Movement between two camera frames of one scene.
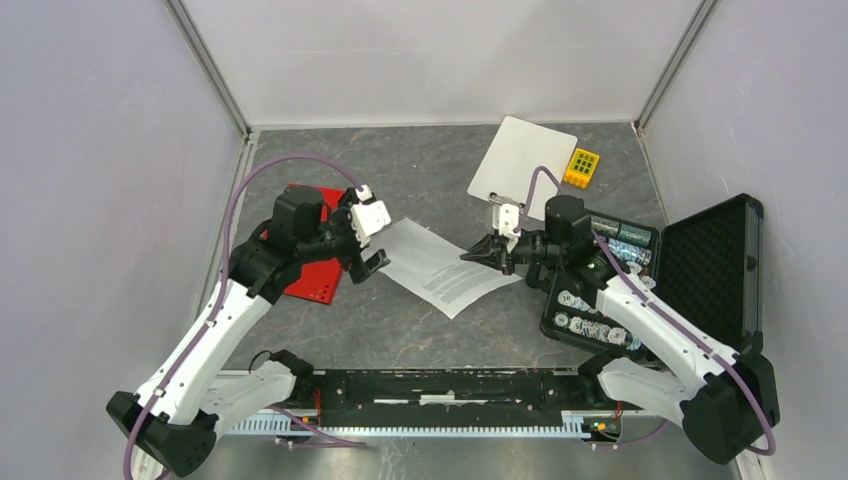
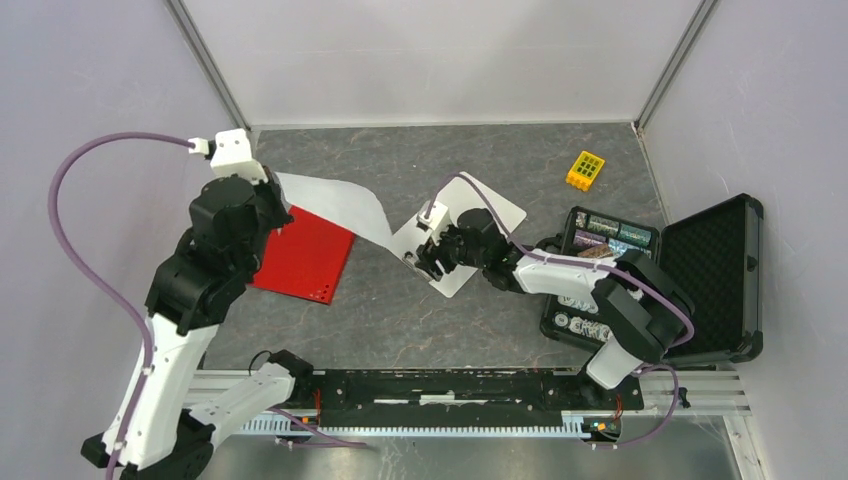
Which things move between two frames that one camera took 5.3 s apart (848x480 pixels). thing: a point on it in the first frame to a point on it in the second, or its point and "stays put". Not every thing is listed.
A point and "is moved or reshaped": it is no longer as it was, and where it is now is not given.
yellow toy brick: x=581 y=167 stays put
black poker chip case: x=707 y=267 stays put
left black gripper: x=359 y=269 to x=274 y=187
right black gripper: x=493 y=251 to x=431 y=251
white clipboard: x=510 y=164 to x=457 y=279
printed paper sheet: x=432 y=268 is moved or reshaped
